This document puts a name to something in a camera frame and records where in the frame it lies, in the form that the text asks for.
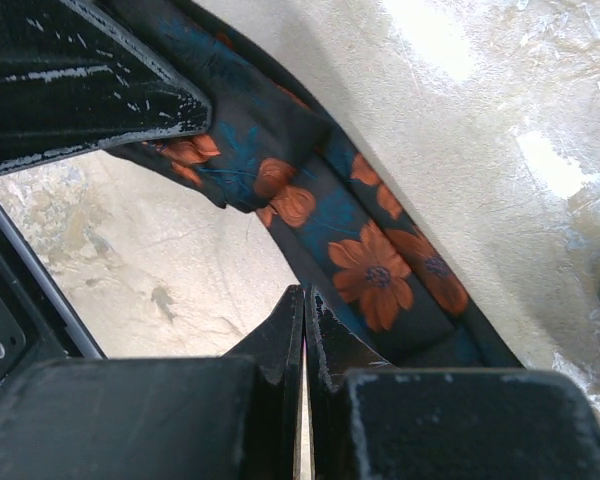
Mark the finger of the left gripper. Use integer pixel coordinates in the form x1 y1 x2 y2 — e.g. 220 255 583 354
0 1 212 175

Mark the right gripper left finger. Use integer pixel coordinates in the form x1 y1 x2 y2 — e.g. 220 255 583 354
0 286 304 479

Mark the dark orange floral tie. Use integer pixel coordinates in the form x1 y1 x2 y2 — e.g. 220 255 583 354
102 1 519 368

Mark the aluminium frame rail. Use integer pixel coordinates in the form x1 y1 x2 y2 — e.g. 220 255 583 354
0 204 106 359

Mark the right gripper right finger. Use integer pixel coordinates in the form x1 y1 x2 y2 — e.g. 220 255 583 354
304 289 600 479

